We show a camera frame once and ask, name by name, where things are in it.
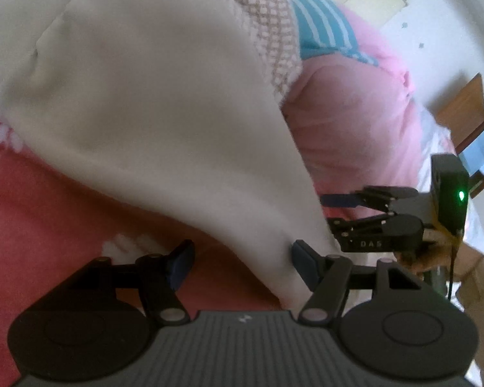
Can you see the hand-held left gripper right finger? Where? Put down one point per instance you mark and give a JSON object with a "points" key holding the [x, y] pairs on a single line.
{"points": [[306, 264]]}

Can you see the pink grey floral quilt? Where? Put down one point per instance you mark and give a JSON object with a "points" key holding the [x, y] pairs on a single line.
{"points": [[355, 121]]}

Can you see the person's right hand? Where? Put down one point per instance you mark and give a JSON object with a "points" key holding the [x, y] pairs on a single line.
{"points": [[435, 260]]}

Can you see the beige hooded jacket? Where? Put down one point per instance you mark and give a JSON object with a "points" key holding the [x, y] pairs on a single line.
{"points": [[145, 109]]}

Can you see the white brown checked knit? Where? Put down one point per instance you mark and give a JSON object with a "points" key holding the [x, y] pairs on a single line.
{"points": [[266, 20]]}

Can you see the teal striped cloth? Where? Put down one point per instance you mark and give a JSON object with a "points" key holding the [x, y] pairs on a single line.
{"points": [[322, 20]]}

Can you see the pink floral bed sheet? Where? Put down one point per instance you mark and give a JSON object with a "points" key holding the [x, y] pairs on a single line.
{"points": [[64, 217]]}

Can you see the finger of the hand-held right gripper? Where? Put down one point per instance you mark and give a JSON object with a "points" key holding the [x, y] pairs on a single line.
{"points": [[355, 225], [379, 197]]}

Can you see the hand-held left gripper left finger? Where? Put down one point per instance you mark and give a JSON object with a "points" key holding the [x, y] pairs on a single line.
{"points": [[181, 264]]}

